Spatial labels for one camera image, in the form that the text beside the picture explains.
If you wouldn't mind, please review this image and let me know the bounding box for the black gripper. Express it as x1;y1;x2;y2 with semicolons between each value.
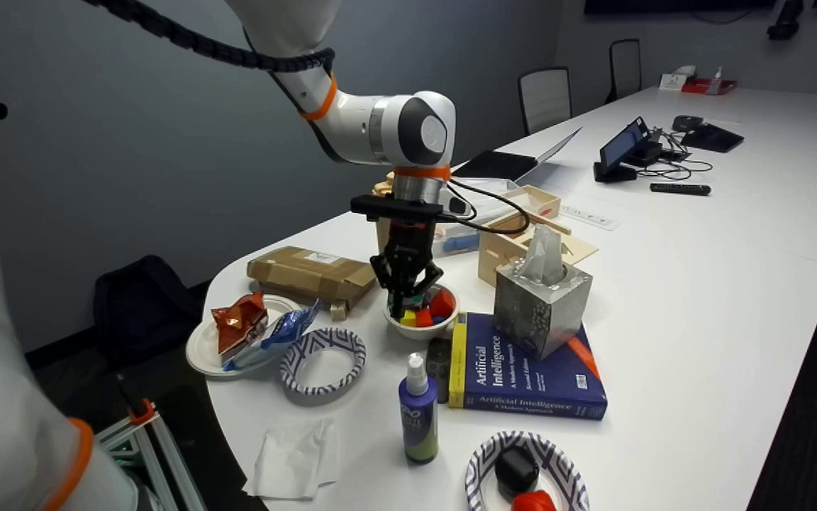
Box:
350;196;467;315

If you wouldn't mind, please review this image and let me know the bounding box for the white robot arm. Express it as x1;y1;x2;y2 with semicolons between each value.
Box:
88;0;458;318

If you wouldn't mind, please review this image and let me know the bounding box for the white bowl with blocks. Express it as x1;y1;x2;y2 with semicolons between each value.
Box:
383;284;458;341

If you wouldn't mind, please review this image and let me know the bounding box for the empty blue patterned bowl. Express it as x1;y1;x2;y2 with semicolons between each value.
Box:
278;329;367;406

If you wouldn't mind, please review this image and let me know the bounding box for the brown cardboard box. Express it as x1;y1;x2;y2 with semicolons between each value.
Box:
248;248;379;308

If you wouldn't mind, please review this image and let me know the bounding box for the blue AI textbook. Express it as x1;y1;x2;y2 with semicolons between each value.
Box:
445;312;608;420

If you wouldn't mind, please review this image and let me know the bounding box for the blue spray bottle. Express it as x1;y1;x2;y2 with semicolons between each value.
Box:
398;352;437;464

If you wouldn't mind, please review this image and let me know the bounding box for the grey tissue box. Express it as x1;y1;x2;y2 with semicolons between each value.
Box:
494;226;593;359

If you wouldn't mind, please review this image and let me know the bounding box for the blue snack bag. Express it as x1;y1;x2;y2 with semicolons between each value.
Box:
228;308;318;373

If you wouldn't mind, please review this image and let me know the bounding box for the black laptop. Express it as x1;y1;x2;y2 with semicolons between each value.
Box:
458;132;577;183

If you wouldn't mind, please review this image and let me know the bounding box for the red snack bag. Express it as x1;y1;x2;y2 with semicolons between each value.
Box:
214;292;268;361

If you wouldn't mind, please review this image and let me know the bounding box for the black block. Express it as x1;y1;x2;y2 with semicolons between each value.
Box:
496;446;539;498

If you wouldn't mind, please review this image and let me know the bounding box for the white napkin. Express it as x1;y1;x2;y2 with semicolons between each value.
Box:
244;419;342;501

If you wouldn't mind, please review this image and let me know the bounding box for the white paper plate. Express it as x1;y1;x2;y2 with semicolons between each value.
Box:
186;292;299;380

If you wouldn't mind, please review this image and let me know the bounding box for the office chair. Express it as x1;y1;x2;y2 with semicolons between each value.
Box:
519;65;574;135

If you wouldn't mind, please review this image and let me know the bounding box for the black tv remote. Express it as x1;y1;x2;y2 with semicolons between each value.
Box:
651;183;712;196

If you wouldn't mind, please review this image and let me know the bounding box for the black backpack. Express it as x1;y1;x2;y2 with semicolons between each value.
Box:
94;255;203;370

